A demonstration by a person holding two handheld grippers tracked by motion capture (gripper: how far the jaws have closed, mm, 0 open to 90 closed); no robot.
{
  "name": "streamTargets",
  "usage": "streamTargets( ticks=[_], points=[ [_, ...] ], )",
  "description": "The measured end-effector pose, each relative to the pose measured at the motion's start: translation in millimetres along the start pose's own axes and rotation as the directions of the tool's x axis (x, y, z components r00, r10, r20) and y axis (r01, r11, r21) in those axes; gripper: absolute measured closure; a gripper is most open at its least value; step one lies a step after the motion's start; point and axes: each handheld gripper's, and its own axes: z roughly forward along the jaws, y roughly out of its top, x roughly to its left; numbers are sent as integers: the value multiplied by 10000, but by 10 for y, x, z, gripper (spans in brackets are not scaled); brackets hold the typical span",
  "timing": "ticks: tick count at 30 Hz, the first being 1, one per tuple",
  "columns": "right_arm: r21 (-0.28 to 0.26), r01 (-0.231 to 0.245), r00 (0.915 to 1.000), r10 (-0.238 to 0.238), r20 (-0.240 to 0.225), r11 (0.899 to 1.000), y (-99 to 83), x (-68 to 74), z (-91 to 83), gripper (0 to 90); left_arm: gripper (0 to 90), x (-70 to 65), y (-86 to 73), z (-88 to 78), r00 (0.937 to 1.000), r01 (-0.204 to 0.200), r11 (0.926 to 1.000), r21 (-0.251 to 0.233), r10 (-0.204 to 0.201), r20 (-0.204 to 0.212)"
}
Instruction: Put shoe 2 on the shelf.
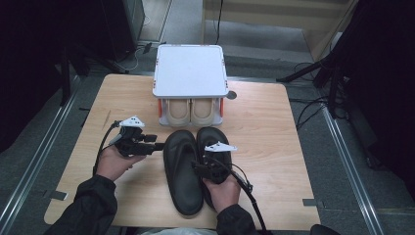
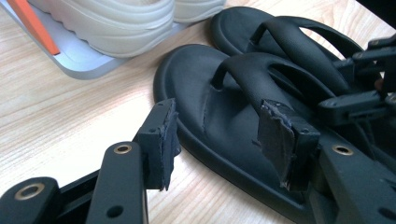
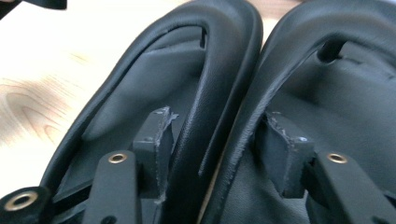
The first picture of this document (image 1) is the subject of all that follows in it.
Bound person's light grey clothing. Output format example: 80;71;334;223
140;227;220;235

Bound dark round object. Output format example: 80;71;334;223
309;223;341;235

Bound white floor cable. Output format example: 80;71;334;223
115;41;159;73

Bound person's right hand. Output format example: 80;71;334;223
202;173;242;213

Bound white shoe rack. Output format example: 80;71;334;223
152;43;229;128

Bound black cabinet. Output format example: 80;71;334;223
100;0;147;62

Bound black hanging cable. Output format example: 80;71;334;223
213;0;225;46

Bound person's left hand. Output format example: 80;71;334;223
95;145;147;182

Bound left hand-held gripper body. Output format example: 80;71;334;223
114;115;155;158

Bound metal floor rail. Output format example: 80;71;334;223
321;106;387;235
0;76;81;227

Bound black tripod stand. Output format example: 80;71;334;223
59;42;99;108
275;48;347;119

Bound black floor cables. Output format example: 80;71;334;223
288;62;331;131

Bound beige wooden panel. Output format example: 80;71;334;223
201;0;360;62

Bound black slipper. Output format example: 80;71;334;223
195;125;234;211
162;129;206;216

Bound right hand-held gripper cable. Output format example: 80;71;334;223
202;156;272;235

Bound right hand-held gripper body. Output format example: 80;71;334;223
195;140;239;184

